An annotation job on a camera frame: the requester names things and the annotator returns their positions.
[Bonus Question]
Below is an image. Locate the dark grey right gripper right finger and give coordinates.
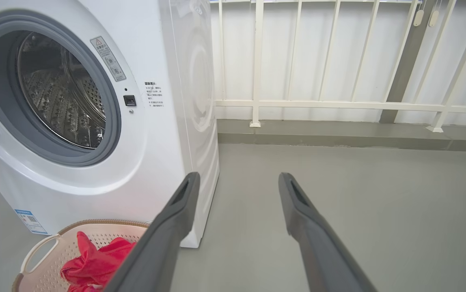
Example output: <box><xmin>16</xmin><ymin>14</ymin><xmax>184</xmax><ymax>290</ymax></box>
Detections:
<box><xmin>278</xmin><ymin>172</ymin><xmax>378</xmax><ymax>292</ymax></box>

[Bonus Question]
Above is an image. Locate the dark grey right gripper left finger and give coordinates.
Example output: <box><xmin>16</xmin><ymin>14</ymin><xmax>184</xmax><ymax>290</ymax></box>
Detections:
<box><xmin>104</xmin><ymin>172</ymin><xmax>201</xmax><ymax>292</ymax></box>

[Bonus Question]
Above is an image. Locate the red cloth garment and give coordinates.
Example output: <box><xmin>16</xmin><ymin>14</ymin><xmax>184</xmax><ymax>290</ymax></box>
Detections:
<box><xmin>60</xmin><ymin>231</ymin><xmax>137</xmax><ymax>292</ymax></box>

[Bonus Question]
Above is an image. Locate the white washing machine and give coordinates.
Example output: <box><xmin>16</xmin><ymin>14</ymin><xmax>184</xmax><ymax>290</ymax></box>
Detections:
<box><xmin>0</xmin><ymin>0</ymin><xmax>220</xmax><ymax>249</ymax></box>

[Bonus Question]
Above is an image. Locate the cream laundry basket brown rim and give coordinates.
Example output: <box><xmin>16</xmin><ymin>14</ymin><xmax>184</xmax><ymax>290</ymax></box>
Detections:
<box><xmin>12</xmin><ymin>219</ymin><xmax>152</xmax><ymax>292</ymax></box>

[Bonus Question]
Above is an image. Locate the steel washer drum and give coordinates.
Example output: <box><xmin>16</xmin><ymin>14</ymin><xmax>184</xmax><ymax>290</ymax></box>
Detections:
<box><xmin>16</xmin><ymin>32</ymin><xmax>107</xmax><ymax>150</ymax></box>

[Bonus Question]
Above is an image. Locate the blue energy label sticker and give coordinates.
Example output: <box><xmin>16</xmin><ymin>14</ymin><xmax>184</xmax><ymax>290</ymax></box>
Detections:
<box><xmin>14</xmin><ymin>209</ymin><xmax>49</xmax><ymax>235</ymax></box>

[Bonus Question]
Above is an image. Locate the printed instruction text label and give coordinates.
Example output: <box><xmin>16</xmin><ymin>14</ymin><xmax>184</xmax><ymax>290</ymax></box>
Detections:
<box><xmin>145</xmin><ymin>81</ymin><xmax>164</xmax><ymax>108</ymax></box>

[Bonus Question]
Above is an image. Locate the grey warning sticker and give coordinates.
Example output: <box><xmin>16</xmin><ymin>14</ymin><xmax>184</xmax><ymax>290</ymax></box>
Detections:
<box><xmin>90</xmin><ymin>36</ymin><xmax>127</xmax><ymax>82</ymax></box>

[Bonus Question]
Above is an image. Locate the white metal railing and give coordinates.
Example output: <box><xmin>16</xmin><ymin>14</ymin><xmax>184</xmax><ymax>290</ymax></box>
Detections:
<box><xmin>211</xmin><ymin>0</ymin><xmax>466</xmax><ymax>133</ymax></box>

